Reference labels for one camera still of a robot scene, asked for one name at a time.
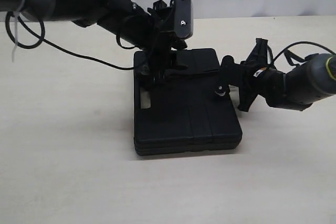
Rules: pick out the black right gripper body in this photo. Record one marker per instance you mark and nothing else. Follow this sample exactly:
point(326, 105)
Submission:
point(252, 78)

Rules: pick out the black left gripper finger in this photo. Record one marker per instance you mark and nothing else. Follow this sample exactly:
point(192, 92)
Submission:
point(157, 61)
point(181, 60)

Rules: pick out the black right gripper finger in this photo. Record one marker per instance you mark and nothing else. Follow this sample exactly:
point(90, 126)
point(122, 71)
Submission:
point(259, 54)
point(246, 98)

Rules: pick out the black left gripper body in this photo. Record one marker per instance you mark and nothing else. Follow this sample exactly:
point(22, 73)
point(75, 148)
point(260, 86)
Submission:
point(152, 28)

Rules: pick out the black plastic case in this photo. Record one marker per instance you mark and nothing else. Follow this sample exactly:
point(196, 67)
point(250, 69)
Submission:
point(185, 114)

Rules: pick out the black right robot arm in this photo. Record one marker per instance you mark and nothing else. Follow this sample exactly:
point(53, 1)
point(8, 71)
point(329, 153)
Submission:
point(311, 78)

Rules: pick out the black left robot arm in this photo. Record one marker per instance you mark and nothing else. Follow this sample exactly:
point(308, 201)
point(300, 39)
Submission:
point(108, 14)

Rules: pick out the yellow rubber band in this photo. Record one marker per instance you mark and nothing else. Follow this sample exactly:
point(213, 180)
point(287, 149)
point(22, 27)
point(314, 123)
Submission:
point(330, 67)

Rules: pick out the white zip tie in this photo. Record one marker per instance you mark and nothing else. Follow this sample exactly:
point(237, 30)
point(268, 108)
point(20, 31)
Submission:
point(16, 16)

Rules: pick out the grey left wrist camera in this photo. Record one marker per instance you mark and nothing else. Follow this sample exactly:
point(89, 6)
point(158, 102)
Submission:
point(183, 19)

